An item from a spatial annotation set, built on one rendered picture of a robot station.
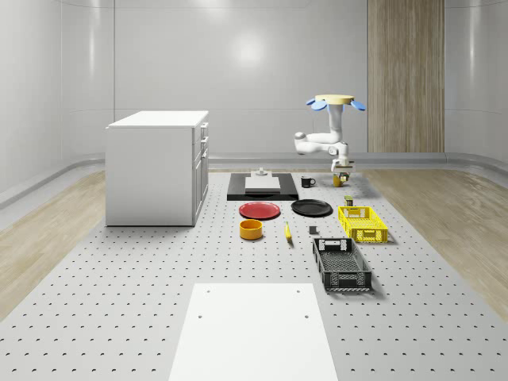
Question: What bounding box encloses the black plate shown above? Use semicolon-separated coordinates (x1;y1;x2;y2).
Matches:
291;198;333;217

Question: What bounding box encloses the yellow basket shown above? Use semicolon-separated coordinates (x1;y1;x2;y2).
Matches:
337;206;389;244

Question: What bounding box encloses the red plate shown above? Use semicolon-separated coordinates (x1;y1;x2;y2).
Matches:
238;201;281;220

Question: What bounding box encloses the black stove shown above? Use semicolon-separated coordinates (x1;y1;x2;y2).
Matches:
226;167;299;202

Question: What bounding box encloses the dark grey basket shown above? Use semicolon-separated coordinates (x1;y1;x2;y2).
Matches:
311;237;374;293

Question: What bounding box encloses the yellow bowl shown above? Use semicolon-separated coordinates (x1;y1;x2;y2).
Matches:
239;219;264;241

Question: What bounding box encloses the white board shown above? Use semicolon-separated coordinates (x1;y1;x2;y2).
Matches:
168;283;340;381

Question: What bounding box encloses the white cabinet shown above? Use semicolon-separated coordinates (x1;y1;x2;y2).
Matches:
105;110;210;228

